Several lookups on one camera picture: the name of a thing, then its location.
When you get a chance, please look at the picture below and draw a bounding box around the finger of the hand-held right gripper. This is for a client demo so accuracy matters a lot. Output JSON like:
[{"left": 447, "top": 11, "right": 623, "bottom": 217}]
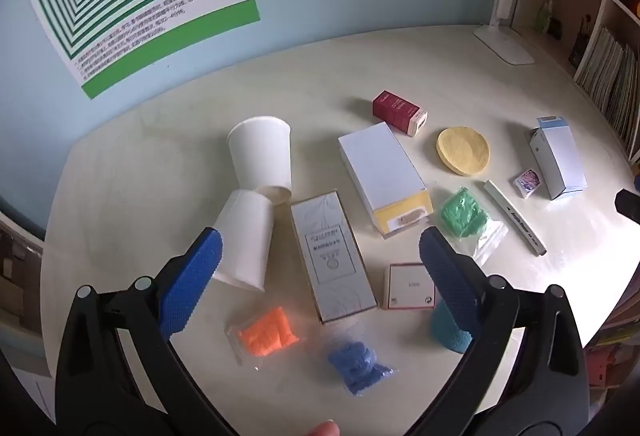
[{"left": 615, "top": 188, "right": 640, "bottom": 219}]

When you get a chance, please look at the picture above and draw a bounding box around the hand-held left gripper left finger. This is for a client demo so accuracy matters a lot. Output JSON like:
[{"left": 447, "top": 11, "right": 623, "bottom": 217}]
[{"left": 54, "top": 227, "right": 236, "bottom": 436}]

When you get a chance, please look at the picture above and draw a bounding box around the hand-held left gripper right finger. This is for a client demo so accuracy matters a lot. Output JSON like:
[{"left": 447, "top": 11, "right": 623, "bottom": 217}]
[{"left": 395, "top": 226, "right": 592, "bottom": 436}]

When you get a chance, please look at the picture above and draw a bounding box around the green item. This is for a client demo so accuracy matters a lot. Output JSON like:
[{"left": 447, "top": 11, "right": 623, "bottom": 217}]
[{"left": 439, "top": 187, "right": 508, "bottom": 264}]

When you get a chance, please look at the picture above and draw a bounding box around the purple snack packet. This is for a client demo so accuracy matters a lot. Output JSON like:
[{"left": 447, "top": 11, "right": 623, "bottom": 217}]
[{"left": 512, "top": 168, "right": 543, "bottom": 200}]

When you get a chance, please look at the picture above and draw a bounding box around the person's left hand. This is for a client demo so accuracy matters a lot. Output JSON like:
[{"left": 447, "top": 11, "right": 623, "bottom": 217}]
[{"left": 305, "top": 420, "right": 341, "bottom": 436}]

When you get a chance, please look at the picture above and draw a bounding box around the small white flat box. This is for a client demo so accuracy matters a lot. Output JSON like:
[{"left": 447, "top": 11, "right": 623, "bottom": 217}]
[{"left": 382, "top": 262, "right": 438, "bottom": 311}]

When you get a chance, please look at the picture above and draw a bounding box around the teal textured object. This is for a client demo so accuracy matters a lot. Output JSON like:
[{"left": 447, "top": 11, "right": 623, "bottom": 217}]
[{"left": 430, "top": 301, "right": 473, "bottom": 355}]

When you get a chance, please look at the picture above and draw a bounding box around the white paper cup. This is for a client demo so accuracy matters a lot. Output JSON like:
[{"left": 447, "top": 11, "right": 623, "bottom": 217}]
[
  {"left": 227, "top": 116, "right": 293, "bottom": 205},
  {"left": 212, "top": 188, "right": 276, "bottom": 291}
]

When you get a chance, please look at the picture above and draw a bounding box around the white and blue open box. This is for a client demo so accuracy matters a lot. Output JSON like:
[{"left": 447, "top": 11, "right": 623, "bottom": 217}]
[{"left": 530, "top": 117, "right": 588, "bottom": 201}]

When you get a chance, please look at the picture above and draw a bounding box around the orange item in plastic bag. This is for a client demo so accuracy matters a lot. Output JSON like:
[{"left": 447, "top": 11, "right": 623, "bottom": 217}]
[{"left": 226, "top": 306, "right": 304, "bottom": 367}]

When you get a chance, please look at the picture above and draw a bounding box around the white marker pen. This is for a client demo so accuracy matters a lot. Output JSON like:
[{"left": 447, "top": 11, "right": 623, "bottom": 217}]
[{"left": 483, "top": 180, "right": 547, "bottom": 258}]

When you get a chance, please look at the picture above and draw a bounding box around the blue item in plastic bag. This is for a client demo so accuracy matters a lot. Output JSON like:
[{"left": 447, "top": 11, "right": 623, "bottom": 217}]
[{"left": 320, "top": 323, "right": 398, "bottom": 398}]

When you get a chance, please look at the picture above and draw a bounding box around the grey box with gold trim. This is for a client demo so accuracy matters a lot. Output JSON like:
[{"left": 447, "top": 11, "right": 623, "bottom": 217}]
[{"left": 290, "top": 188, "right": 378, "bottom": 324}]

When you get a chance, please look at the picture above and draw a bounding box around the row of books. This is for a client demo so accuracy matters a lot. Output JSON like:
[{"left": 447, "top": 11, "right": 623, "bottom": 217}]
[{"left": 575, "top": 26, "right": 640, "bottom": 157}]

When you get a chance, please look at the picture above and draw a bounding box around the yellow round sponge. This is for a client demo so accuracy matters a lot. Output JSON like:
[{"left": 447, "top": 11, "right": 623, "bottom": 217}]
[{"left": 436, "top": 127, "right": 492, "bottom": 177}]

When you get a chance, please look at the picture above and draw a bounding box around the white and yellow box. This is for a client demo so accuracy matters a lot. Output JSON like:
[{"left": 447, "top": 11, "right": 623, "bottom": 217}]
[{"left": 338, "top": 122, "right": 433, "bottom": 237}]

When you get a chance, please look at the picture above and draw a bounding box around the stack of colourful books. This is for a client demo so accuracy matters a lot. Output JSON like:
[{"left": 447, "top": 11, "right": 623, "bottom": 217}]
[{"left": 585, "top": 266, "right": 640, "bottom": 389}]

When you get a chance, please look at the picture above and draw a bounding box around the dark red small box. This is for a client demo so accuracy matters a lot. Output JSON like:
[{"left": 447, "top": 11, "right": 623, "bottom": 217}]
[{"left": 372, "top": 90, "right": 429, "bottom": 137}]

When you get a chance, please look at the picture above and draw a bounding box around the small green bottle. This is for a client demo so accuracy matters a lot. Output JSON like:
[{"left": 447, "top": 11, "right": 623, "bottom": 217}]
[{"left": 535, "top": 0, "right": 553, "bottom": 34}]

